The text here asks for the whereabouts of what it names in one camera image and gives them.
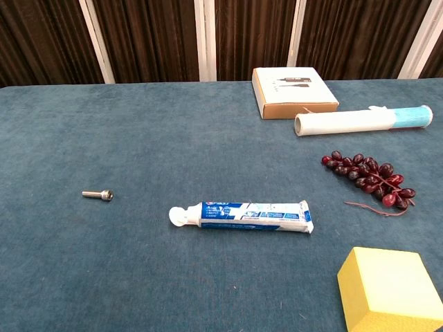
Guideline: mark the silver metal bolt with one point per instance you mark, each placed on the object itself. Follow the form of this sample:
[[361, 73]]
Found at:
[[104, 194]]

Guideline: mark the blue white toothpaste tube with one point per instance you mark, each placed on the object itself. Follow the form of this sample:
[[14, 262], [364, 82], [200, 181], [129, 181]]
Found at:
[[249, 216]]

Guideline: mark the blue velvet table cloth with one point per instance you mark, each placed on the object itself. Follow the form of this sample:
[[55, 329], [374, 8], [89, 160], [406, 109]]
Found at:
[[138, 155]]

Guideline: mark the white cardboard box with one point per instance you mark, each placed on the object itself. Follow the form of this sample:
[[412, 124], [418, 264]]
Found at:
[[289, 88]]

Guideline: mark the white roll with blue end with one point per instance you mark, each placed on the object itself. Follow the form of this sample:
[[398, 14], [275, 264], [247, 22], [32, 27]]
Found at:
[[346, 121]]

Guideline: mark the dark brown curtain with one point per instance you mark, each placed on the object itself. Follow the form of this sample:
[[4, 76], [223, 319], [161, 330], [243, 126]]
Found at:
[[149, 38]]

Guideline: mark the red grape bunch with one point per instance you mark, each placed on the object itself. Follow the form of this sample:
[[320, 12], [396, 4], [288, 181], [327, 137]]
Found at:
[[372, 176]]

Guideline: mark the yellow foam block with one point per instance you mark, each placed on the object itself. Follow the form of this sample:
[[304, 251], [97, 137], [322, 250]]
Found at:
[[387, 283]]

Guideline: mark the white frame post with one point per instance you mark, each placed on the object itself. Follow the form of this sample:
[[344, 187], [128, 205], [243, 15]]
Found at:
[[206, 39], [296, 32], [97, 41], [418, 41]]

